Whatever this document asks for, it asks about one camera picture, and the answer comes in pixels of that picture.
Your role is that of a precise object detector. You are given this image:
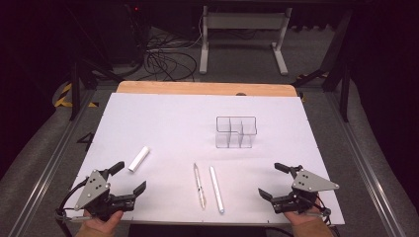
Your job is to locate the black metal stand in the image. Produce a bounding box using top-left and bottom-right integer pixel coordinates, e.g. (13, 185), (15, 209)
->
(67, 58), (124, 121)
(292, 9), (354, 123)

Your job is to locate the person's left hand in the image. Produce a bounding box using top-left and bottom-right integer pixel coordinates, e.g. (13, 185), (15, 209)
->
(82, 209), (125, 234)

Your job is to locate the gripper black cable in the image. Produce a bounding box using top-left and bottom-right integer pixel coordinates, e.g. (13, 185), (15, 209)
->
(54, 179), (91, 237)
(308, 203), (333, 226)

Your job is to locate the clear plastic compartment organizer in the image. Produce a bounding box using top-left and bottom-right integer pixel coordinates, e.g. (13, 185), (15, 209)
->
(215, 116), (258, 149)

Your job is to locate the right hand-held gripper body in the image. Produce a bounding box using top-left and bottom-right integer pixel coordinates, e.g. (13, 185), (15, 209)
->
(270, 164), (341, 215)

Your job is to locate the white cylindrical stick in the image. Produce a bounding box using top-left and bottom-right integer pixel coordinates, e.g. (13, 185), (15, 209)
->
(127, 145), (151, 173)

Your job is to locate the white metal desk frame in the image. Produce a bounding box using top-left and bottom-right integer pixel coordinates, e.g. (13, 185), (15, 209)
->
(199, 5), (293, 77)

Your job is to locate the aluminium floor rail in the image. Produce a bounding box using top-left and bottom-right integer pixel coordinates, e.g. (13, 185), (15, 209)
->
(8, 88), (97, 237)
(324, 92), (408, 237)

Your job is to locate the wooden table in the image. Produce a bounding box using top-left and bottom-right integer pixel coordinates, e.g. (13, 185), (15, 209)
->
(116, 80), (298, 98)

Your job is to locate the white table cover board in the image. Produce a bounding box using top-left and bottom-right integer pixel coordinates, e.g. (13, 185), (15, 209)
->
(65, 92), (346, 226)

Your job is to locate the black floor cable bundle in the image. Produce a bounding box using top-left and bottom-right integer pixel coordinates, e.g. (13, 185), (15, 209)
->
(131, 19), (199, 82)

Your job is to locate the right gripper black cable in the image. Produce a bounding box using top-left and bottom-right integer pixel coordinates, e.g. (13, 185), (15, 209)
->
(308, 203), (333, 226)

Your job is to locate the yellow black hazard tape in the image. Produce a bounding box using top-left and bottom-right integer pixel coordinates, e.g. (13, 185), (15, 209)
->
(53, 82), (100, 109)

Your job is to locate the translucent clear pen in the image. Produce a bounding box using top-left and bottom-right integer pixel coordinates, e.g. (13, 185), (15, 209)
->
(193, 162), (208, 210)

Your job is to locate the black equipment case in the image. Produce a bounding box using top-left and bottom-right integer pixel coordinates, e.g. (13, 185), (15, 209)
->
(107, 0), (146, 67)

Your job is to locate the person's right hand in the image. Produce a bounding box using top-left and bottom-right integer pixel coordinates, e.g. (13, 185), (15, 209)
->
(284, 197), (326, 229)

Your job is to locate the white pen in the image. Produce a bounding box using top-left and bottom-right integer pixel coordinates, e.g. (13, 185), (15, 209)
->
(209, 165), (226, 214)

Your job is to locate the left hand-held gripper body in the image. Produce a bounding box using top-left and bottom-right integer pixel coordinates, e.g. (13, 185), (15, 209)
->
(73, 168), (136, 222)

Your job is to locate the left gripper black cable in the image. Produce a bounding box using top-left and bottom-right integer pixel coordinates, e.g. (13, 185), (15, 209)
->
(54, 179), (91, 237)

